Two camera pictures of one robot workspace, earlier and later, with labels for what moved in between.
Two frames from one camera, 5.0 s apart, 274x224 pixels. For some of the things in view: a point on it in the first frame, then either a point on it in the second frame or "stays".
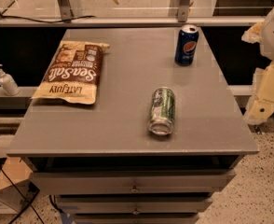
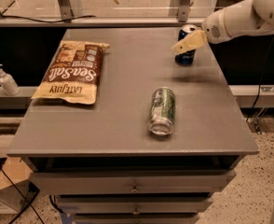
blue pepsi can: (186, 45) stays
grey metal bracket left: (63, 2) stays
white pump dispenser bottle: (6, 81) stays
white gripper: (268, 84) to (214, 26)
